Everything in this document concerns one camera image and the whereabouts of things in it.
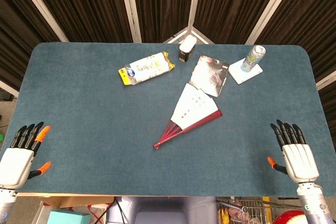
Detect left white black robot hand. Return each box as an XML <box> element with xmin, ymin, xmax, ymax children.
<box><xmin>0</xmin><ymin>121</ymin><xmax>52</xmax><ymax>190</ymax></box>

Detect black torso cable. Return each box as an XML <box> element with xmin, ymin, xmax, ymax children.
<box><xmin>93</xmin><ymin>197</ymin><xmax>127</xmax><ymax>224</ymax></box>

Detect red white ball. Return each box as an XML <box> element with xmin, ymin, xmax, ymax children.
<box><xmin>272</xmin><ymin>209</ymin><xmax>308</xmax><ymax>224</ymax></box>

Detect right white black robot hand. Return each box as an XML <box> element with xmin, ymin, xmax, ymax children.
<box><xmin>267</xmin><ymin>119</ymin><xmax>320</xmax><ymax>184</ymax></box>

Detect white red plastic bag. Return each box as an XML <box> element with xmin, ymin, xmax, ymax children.
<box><xmin>69</xmin><ymin>202</ymin><xmax>111</xmax><ymax>224</ymax></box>

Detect dark brown curtain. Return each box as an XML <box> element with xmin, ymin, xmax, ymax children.
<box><xmin>0</xmin><ymin>0</ymin><xmax>336</xmax><ymax>109</ymax></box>

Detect white frame base rails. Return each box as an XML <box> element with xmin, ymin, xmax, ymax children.
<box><xmin>162</xmin><ymin>26</ymin><xmax>215</xmax><ymax>45</ymax></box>

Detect white yellow snack package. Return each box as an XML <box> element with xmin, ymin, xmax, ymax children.
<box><xmin>118</xmin><ymin>51</ymin><xmax>176</xmax><ymax>86</ymax></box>

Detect red ribbed paper folding fan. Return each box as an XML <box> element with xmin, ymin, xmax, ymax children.
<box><xmin>153</xmin><ymin>82</ymin><xmax>223</xmax><ymax>151</ymax></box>

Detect white frame rail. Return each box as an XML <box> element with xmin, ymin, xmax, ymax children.
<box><xmin>316</xmin><ymin>70</ymin><xmax>336</xmax><ymax>91</ymax></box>
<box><xmin>0</xmin><ymin>80</ymin><xmax>19</xmax><ymax>98</ymax></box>

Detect black white printed booklet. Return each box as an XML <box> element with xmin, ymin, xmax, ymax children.
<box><xmin>188</xmin><ymin>55</ymin><xmax>230</xmax><ymax>98</ymax></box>

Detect teal box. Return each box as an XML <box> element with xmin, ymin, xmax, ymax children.
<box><xmin>47</xmin><ymin>210</ymin><xmax>91</xmax><ymax>224</ymax></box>

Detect light green drink can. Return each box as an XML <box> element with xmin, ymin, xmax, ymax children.
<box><xmin>240</xmin><ymin>45</ymin><xmax>266</xmax><ymax>72</ymax></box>

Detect blue felt table mat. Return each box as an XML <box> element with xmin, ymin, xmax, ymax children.
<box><xmin>0</xmin><ymin>41</ymin><xmax>336</xmax><ymax>198</ymax></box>

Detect lavender robot torso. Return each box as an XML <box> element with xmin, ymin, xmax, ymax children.
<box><xmin>106</xmin><ymin>196</ymin><xmax>218</xmax><ymax>224</ymax></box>

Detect white square coaster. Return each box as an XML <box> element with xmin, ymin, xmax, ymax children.
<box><xmin>228</xmin><ymin>59</ymin><xmax>264</xmax><ymax>85</ymax></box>

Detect wire mesh basket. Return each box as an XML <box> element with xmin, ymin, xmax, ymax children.
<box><xmin>216</xmin><ymin>197</ymin><xmax>302</xmax><ymax>224</ymax></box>

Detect small black white carton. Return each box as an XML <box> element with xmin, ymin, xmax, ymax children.
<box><xmin>178</xmin><ymin>34</ymin><xmax>197</xmax><ymax>63</ymax></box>

